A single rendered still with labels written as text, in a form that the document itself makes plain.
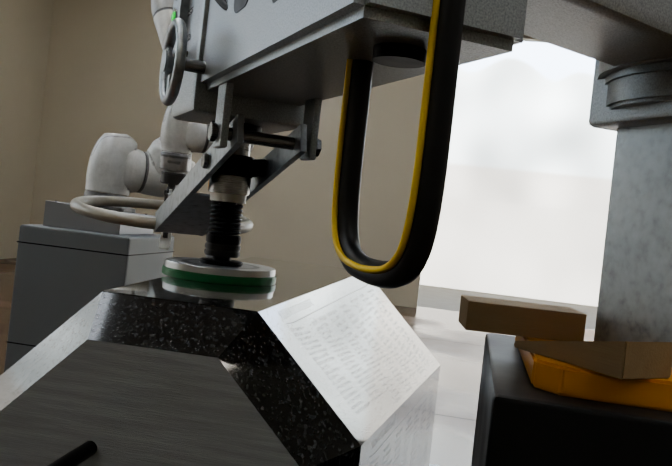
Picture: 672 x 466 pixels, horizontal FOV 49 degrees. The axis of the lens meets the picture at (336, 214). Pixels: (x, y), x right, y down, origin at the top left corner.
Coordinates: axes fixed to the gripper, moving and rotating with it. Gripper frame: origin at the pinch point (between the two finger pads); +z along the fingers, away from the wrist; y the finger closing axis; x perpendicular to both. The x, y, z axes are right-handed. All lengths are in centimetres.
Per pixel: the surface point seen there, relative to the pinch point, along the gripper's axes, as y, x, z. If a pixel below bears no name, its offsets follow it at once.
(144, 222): 47.4, -2.3, -8.7
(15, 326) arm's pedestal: -28, -48, 39
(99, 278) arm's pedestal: -20.8, -21.1, 18.5
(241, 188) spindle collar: 88, 19, -22
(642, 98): 123, 77, -45
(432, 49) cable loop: 158, 34, -40
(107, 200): 10.1, -16.9, -9.9
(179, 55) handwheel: 107, 6, -42
